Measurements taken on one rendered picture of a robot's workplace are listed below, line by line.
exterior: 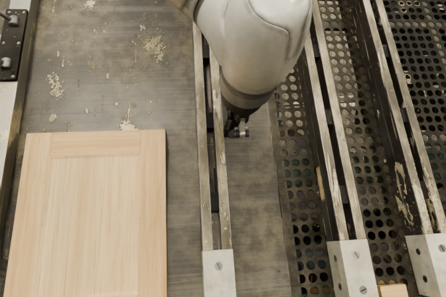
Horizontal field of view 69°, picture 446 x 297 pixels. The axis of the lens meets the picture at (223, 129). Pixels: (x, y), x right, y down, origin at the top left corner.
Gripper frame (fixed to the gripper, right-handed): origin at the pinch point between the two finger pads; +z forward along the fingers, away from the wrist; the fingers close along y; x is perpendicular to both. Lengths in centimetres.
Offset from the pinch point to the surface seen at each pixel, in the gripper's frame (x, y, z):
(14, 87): 49, 13, 4
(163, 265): 15.5, -27.3, 6.5
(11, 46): 51, 24, 3
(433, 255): -41, -29, 1
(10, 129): 48.6, 3.2, 4.4
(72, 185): 35.2, -9.6, 6.7
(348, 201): -24.8, -17.2, 1.7
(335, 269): -20.8, -30.8, 5.7
